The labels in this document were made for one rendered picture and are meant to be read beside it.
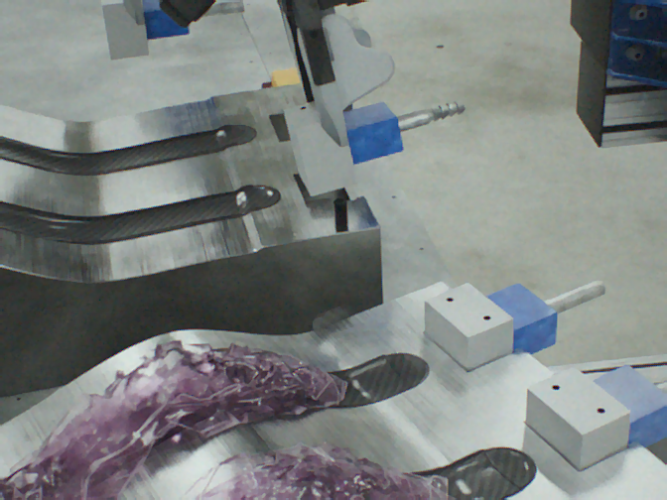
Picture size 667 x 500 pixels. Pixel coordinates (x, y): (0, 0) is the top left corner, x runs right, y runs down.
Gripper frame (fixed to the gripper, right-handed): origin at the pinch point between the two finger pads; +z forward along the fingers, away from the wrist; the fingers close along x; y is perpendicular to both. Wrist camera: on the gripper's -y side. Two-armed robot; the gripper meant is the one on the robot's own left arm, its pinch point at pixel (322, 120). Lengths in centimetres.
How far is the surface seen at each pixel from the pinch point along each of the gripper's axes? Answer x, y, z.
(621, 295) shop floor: 107, 62, 90
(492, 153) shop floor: 169, 58, 80
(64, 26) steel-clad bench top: 66, -21, 2
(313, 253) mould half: -6.2, -3.7, 7.2
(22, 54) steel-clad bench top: 59, -26, 3
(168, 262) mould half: -5.6, -13.7, 4.9
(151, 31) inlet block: 26.6, -10.3, -3.5
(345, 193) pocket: 2.3, 0.7, 7.2
